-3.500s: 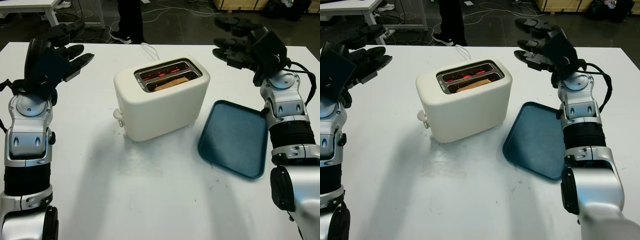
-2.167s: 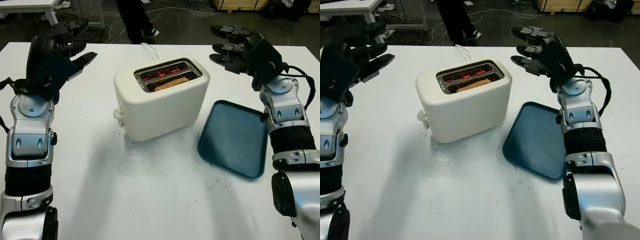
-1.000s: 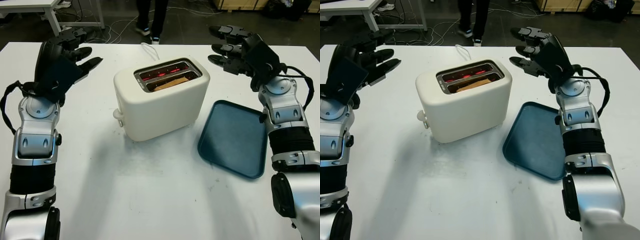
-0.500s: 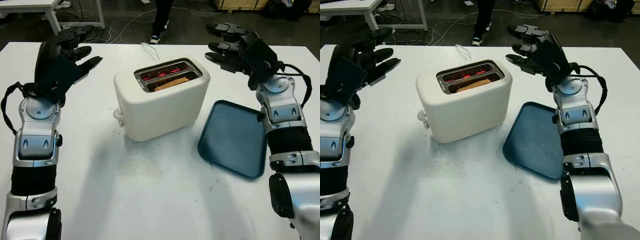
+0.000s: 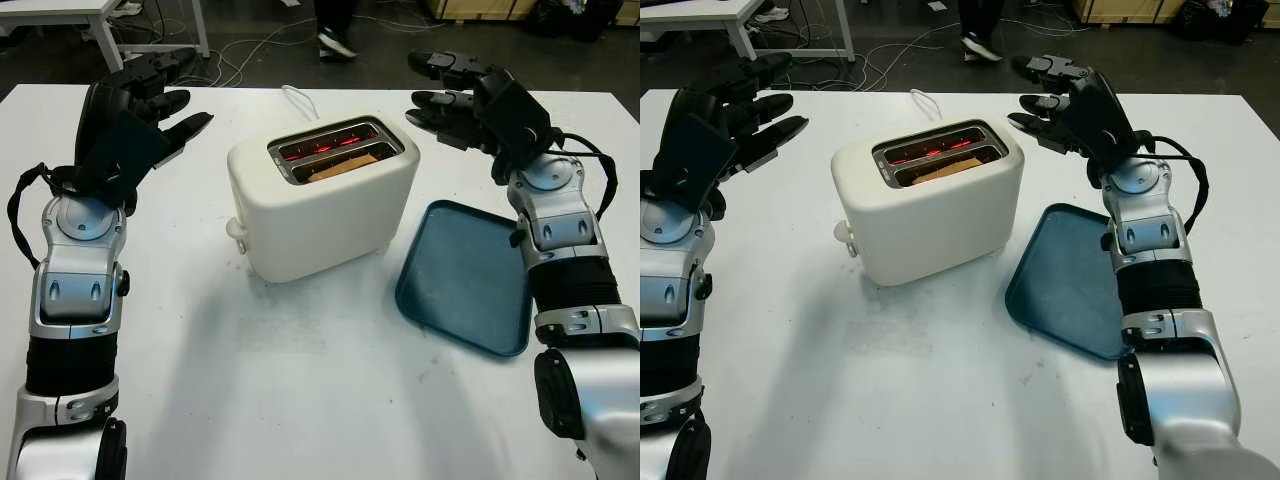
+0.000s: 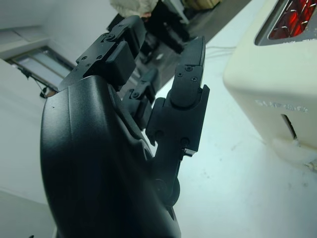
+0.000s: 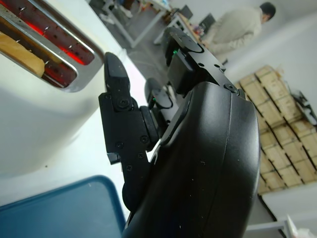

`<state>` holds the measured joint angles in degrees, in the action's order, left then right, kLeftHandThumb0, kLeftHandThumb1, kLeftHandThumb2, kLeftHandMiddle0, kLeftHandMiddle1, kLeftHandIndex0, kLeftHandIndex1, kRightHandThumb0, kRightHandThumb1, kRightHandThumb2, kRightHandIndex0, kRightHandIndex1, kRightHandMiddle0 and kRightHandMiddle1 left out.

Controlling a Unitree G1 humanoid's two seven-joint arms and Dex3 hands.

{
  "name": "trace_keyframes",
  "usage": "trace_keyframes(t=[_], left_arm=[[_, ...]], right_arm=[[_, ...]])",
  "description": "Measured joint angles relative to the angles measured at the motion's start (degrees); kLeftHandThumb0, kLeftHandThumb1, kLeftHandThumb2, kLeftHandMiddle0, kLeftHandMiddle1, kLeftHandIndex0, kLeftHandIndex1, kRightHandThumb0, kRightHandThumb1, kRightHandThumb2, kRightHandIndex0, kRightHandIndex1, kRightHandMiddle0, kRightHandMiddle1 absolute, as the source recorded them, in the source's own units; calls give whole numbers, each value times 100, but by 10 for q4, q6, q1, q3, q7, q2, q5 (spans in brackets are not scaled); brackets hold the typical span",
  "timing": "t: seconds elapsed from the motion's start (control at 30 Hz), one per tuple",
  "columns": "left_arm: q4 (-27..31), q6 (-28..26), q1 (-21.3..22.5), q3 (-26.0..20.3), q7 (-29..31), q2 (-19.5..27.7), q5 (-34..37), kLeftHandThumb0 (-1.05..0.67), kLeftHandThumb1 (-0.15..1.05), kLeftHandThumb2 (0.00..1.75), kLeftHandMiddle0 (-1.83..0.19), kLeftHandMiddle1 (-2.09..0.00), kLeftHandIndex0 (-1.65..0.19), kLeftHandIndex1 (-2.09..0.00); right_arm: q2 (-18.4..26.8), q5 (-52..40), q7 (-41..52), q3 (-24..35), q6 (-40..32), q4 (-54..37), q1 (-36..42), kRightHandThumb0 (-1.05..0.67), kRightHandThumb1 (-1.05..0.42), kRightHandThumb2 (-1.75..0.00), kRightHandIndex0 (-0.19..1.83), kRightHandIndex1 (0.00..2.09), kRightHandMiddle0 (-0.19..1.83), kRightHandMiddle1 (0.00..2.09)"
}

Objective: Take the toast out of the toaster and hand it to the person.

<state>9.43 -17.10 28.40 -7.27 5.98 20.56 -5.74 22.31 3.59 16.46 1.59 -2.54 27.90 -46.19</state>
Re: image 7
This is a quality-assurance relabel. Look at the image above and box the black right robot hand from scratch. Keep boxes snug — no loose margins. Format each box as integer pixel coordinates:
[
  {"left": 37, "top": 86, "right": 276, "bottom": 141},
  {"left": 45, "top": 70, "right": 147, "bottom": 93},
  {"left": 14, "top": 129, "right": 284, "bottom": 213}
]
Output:
[{"left": 98, "top": 26, "right": 261, "bottom": 238}]

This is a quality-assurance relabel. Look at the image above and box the slice of toast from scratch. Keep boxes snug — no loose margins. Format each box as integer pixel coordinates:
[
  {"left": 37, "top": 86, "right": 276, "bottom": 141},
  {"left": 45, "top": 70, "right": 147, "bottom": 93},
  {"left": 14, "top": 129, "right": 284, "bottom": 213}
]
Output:
[{"left": 0, "top": 33, "right": 46, "bottom": 75}]

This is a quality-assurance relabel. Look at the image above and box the person in cream jacket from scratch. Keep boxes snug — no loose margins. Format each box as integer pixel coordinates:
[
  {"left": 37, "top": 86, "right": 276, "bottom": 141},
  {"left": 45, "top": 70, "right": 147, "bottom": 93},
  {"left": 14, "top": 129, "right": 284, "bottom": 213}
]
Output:
[{"left": 202, "top": 1, "right": 277, "bottom": 65}]

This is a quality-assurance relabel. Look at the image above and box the cream two-slot toaster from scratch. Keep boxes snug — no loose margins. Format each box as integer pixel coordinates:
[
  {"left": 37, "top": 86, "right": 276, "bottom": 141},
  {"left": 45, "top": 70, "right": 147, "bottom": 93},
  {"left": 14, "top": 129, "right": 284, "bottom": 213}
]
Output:
[{"left": 0, "top": 0, "right": 130, "bottom": 179}]

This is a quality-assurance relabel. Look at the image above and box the dark blue plastic tray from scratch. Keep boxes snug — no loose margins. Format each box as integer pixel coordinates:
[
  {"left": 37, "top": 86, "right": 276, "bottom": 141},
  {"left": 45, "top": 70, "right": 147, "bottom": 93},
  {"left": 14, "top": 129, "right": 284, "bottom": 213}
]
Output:
[{"left": 0, "top": 175, "right": 127, "bottom": 238}]

